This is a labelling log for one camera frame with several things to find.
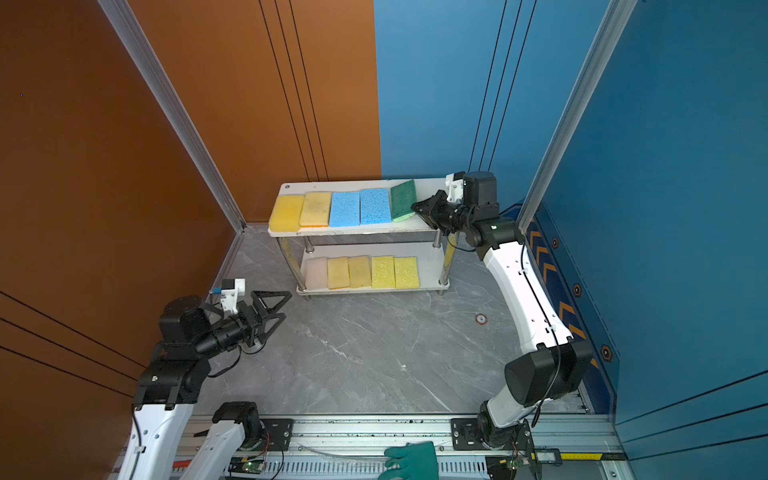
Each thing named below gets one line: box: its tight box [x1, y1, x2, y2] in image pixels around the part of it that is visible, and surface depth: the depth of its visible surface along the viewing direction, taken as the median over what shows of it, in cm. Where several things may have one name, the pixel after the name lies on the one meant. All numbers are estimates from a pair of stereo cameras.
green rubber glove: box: [378, 441, 439, 480], surface depth 70 cm
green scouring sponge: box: [390, 180, 417, 223], surface depth 76 cm
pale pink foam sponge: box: [305, 258, 328, 290], surface depth 96 cm
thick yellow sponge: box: [270, 195, 305, 232], surface depth 74 cm
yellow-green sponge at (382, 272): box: [371, 256, 395, 289], surface depth 98 cm
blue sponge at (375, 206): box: [360, 188, 392, 225], surface depth 77 cm
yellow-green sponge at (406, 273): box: [394, 256, 420, 290], surface depth 98 cm
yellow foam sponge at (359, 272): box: [348, 256, 372, 288], surface depth 98 cm
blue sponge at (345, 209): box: [330, 192, 361, 227], surface depth 77 cm
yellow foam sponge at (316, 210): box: [298, 192, 331, 227], surface depth 76 cm
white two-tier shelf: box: [268, 178, 450, 295], surface depth 83 cm
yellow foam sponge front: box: [327, 257, 350, 289], surface depth 97 cm
